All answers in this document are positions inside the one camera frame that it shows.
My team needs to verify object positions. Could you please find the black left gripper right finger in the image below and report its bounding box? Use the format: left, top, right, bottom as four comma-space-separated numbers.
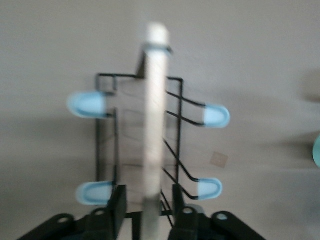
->
169, 184, 264, 240

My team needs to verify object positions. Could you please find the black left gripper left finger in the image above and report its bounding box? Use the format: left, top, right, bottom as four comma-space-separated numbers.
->
19, 184, 129, 240

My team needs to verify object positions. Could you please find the green plastic cup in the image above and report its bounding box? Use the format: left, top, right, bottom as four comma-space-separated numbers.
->
310, 134, 320, 169

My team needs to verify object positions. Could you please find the brown tape square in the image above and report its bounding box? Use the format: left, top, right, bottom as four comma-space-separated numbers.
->
211, 151, 229, 168

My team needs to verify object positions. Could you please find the black wire cup holder rack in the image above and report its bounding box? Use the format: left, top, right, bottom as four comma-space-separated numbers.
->
66, 22, 231, 240

